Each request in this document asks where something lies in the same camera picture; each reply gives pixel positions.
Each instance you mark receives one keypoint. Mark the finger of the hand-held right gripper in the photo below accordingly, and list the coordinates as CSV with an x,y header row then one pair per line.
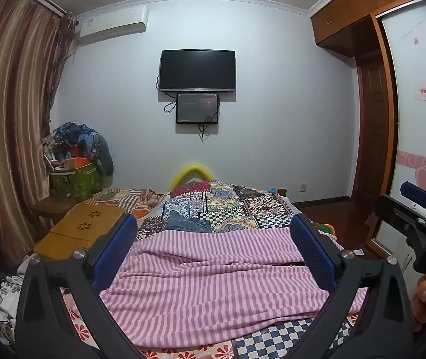
x,y
419,193
396,213

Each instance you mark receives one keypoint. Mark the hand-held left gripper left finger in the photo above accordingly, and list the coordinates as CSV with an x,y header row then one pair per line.
x,y
117,248

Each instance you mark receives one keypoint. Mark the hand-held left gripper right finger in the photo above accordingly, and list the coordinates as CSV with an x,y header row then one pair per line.
x,y
310,254

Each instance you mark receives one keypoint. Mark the pink white striped towel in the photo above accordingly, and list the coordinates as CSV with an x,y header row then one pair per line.
x,y
213,280

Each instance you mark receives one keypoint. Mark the person's right hand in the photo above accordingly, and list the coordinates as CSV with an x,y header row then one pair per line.
x,y
422,299

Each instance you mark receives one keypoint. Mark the white paper sheet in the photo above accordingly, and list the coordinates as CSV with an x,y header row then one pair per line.
x,y
353,252

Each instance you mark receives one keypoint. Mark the bamboo folding table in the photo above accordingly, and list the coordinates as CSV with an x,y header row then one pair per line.
x,y
78,224

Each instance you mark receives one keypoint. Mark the wooden stool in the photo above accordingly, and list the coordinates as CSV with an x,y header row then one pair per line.
x,y
54,207

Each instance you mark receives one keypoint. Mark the blue denim jeans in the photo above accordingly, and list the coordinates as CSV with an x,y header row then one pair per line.
x,y
188,221

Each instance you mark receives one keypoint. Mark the green storage box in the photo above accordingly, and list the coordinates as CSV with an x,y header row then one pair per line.
x,y
78,183

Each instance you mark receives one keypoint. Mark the patchwork quilt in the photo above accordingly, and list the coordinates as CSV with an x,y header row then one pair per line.
x,y
231,202

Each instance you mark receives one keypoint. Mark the small red label sticker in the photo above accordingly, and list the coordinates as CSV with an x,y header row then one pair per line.
x,y
424,93

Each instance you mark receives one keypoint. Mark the yellow curved hoop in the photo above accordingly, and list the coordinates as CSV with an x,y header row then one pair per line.
x,y
190,167

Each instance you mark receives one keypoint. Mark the pile of clothes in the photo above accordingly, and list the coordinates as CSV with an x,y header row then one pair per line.
x,y
82,140

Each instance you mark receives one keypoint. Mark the pile of white paper scraps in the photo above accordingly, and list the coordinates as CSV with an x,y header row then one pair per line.
x,y
3,299

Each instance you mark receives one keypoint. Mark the striped brown curtain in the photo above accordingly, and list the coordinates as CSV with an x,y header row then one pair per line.
x,y
10,119

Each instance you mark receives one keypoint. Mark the wooden overhead cabinet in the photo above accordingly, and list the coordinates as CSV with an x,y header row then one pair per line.
x,y
355,11

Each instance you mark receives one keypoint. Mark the white air conditioner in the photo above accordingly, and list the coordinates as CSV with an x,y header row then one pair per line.
x,y
112,22

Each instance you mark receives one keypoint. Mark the wooden bed frame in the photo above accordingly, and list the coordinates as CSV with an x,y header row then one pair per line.
x,y
282,192

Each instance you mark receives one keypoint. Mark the small black wall monitor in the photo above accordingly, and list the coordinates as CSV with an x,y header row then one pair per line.
x,y
197,107

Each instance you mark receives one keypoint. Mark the black wall television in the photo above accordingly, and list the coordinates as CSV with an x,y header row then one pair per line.
x,y
198,70

